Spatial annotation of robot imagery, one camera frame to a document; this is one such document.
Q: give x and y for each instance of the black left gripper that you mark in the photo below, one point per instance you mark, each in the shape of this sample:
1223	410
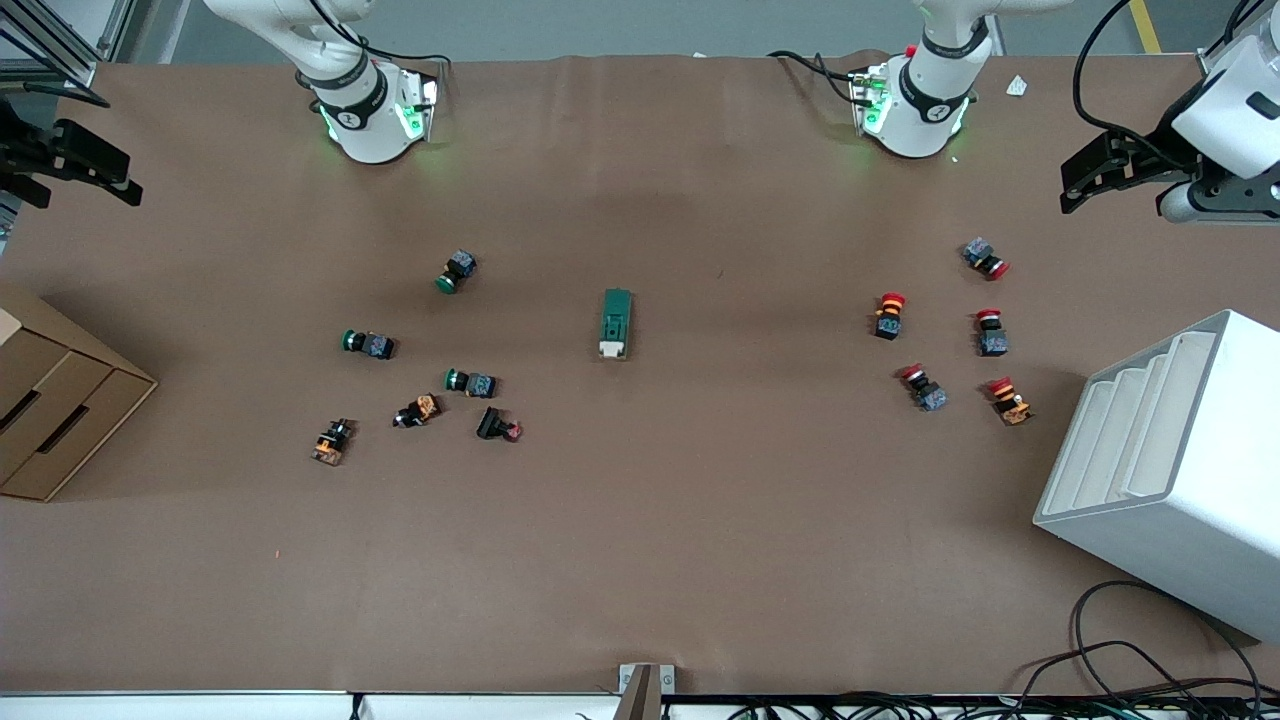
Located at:
1157	149

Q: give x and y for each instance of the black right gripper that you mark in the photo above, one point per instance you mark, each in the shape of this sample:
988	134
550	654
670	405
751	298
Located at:
22	152

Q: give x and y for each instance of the green load switch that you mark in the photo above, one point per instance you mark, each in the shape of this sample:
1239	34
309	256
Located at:
616	322

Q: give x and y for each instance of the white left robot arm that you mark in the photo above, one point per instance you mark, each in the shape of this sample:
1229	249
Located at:
920	110

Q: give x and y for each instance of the white paper scrap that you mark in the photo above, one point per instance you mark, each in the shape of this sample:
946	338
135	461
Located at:
1017	86

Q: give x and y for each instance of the red button blue block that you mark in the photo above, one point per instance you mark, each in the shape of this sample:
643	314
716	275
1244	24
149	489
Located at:
991	333
985	257
924	388

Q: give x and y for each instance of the brown cardboard box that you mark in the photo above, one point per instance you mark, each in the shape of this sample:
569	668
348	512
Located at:
55	400

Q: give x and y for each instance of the red button orange block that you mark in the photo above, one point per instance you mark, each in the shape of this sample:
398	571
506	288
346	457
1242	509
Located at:
1009	401

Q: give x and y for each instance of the red button striped collar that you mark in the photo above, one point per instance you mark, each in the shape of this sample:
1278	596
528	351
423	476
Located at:
889	315

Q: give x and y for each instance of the green push button blue block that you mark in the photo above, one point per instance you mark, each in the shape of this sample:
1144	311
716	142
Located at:
471	382
369	344
457	270

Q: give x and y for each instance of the white slotted rack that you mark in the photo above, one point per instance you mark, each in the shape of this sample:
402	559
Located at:
1170	480

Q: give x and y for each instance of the black square push button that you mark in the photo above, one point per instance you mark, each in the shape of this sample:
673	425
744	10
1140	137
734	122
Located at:
497	425

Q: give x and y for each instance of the aluminium frame post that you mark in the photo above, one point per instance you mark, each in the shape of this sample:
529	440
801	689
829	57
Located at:
1240	25
50	50

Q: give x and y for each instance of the black selector switch orange block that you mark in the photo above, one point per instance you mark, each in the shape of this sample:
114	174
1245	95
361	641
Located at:
332	441
418	410

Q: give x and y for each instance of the white table edge rail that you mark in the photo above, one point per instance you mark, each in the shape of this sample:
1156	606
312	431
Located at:
300	706

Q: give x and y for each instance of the grey metal bracket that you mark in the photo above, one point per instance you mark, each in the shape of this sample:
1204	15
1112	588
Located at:
645	690

